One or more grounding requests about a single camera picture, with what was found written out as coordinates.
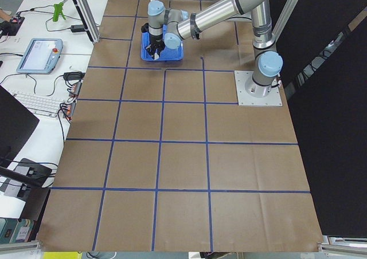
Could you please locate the black monitor stand base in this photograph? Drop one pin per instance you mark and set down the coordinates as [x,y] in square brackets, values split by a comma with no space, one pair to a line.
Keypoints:
[36,172]

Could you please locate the teach pendant tablet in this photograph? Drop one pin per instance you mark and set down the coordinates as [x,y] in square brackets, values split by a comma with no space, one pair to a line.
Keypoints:
[41,56]

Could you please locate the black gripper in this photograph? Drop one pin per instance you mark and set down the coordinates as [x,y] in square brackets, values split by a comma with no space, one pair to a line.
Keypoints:
[156,39]

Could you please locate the green handled reacher grabber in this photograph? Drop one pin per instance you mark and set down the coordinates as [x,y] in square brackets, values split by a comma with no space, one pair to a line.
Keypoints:
[58,12]

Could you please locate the black monitor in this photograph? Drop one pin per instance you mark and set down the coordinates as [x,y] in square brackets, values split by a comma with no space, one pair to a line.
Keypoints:
[17,125]

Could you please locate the blue plastic tray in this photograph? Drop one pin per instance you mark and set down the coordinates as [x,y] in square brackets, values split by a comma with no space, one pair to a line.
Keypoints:
[171,54]

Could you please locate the aluminium frame post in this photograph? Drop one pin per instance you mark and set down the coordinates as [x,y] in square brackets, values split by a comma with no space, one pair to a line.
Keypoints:
[88,20]

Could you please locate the black power adapter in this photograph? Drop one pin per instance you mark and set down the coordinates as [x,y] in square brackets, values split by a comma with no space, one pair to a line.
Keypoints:
[77,28]

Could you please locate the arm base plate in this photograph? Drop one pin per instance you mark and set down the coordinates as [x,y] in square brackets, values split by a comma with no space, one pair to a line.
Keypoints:
[252,95]

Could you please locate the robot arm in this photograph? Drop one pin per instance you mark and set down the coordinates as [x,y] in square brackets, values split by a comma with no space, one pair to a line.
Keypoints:
[167,28]

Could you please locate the white keyboard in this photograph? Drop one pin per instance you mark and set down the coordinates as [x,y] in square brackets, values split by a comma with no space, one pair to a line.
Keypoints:
[39,105]

